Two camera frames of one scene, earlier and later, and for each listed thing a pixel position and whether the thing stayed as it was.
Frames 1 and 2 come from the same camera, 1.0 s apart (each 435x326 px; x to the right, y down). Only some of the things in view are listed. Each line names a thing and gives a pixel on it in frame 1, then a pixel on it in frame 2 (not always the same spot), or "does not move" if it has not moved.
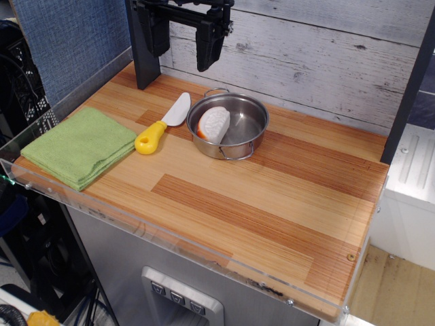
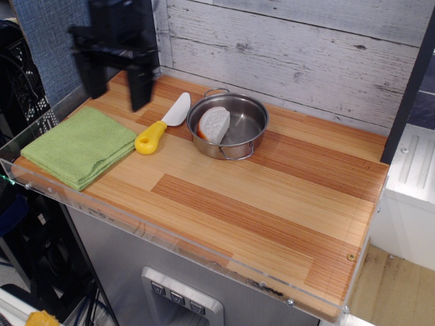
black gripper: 215,22 → 121,32
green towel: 77,149 does not move
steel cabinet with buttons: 143,283 does not move
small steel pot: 226,125 does not move
